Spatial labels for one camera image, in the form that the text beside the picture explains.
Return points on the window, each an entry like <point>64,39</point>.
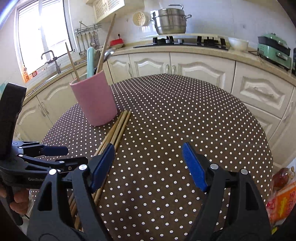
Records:
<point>41,32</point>

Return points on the wall utensil rack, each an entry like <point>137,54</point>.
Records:
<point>86,37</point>

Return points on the upper lattice cabinet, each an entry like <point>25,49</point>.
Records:
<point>104,10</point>

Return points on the black gas stove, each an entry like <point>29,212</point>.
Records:
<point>199,41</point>

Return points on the pink utensil holder cup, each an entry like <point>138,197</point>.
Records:
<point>95,98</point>

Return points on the orange snack package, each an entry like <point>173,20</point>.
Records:
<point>282,199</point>

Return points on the cream round strainer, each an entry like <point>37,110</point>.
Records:
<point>140,19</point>

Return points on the green electric grill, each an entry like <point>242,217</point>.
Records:
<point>275,50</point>

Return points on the kitchen faucet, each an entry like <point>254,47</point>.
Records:
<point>52,60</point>

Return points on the red bowl on counter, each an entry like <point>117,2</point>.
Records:
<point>117,43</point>

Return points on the teal handled utensil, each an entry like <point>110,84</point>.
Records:
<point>90,62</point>

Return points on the wooden chopstick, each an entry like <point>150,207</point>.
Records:
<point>100,150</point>
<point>72,63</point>
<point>77,222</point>
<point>113,139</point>

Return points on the left hand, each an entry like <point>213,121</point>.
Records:
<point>21,201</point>

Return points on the brown polka dot tablecloth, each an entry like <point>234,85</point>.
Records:
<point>149,193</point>

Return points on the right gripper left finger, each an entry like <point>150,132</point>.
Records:
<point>51,218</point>

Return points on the stainless steel steamer pot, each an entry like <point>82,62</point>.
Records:
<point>171,20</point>

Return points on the white bowl on counter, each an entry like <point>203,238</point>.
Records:
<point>238,44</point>

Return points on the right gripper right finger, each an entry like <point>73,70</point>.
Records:
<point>233,208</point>

